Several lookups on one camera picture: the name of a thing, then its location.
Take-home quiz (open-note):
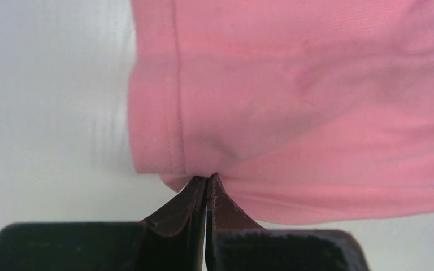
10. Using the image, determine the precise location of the pink t shirt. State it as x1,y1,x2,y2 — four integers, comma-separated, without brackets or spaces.
128,1,434,225

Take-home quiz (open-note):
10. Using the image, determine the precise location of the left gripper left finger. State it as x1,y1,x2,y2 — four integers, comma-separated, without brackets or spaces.
0,177,207,270

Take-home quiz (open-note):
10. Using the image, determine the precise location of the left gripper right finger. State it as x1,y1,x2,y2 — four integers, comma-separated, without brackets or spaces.
205,174,369,271

